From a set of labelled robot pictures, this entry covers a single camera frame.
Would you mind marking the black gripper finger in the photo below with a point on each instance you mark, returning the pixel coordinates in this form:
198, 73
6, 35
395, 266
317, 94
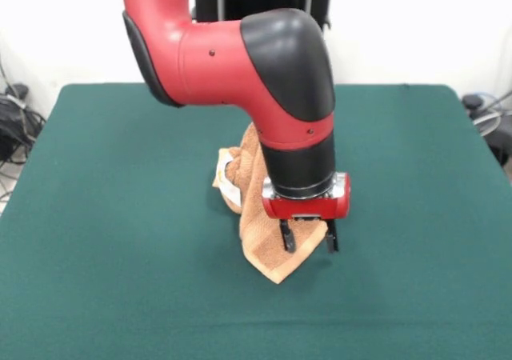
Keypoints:
289, 240
332, 240

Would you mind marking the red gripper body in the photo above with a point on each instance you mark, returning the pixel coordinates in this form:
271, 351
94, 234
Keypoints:
308, 210

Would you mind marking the orange-brown terry towel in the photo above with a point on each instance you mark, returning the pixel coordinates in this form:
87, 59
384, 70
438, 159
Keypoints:
256, 240

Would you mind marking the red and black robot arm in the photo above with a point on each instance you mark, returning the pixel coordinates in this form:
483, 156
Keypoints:
240, 60

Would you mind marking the dark green table cloth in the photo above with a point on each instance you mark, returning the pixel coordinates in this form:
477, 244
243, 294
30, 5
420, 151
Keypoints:
120, 256

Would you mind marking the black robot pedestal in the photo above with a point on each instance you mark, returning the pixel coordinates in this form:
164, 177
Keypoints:
206, 0

